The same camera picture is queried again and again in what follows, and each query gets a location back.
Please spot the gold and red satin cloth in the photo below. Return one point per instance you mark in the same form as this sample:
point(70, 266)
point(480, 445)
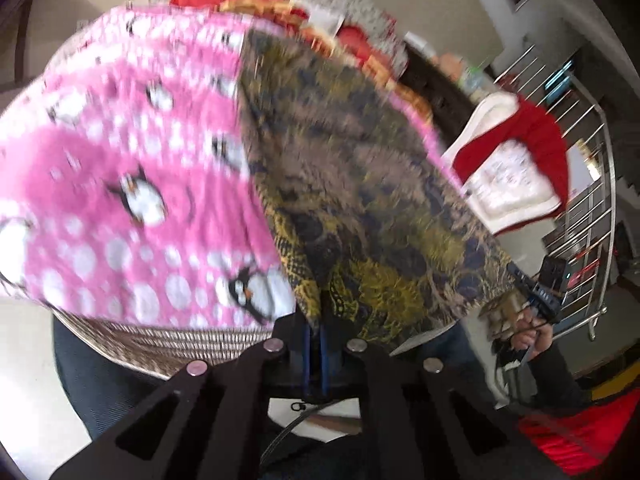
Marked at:
point(400, 95)

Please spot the red fabric bag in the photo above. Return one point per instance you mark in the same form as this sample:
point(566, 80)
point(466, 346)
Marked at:
point(575, 440)

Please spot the person's right forearm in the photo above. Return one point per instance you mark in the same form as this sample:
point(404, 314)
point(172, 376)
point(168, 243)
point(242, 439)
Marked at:
point(557, 380)

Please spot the white embroidered cloth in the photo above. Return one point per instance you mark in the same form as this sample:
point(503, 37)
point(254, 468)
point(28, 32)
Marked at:
point(510, 180)

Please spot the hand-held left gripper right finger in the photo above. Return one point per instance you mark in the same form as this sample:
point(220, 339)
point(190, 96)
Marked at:
point(400, 410)

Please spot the woven straw mat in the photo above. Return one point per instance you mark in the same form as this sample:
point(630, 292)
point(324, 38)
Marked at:
point(175, 345)

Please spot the white pillow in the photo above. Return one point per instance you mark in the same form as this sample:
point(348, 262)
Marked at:
point(325, 20)

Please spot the person's right hand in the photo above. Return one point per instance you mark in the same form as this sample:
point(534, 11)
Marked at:
point(532, 335)

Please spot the pink penguin print blanket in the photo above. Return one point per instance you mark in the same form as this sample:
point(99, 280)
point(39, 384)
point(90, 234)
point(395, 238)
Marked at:
point(100, 185)

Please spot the clear plastic bottle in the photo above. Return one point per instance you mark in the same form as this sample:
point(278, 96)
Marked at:
point(472, 82)

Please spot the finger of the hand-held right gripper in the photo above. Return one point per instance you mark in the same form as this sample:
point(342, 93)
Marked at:
point(520, 276)

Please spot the peach coloured bag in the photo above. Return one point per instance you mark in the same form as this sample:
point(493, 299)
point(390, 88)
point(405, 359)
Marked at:
point(450, 63)

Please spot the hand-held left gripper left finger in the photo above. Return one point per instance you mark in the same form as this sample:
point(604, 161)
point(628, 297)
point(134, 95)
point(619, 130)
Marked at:
point(220, 410)

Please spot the brown floral patterned shirt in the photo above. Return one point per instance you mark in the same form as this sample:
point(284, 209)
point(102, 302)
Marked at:
point(350, 185)

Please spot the white paper sheet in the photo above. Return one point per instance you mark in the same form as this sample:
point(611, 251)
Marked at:
point(292, 420)

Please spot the person's dark blue trousers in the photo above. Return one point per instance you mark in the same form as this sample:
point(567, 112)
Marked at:
point(100, 400)

